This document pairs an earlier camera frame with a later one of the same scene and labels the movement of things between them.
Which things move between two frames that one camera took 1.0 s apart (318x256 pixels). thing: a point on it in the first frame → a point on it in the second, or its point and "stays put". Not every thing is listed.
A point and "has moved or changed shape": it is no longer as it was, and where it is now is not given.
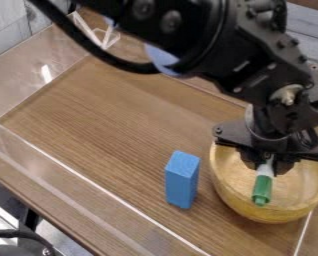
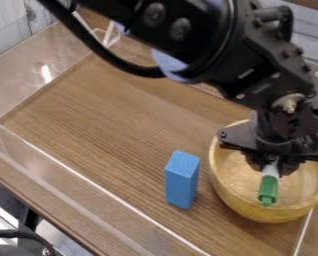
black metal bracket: x=31 y=247 stays put
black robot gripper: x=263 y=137 stays put
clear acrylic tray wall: x=21 y=165 stays put
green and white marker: x=264 y=176 has moved or changed shape
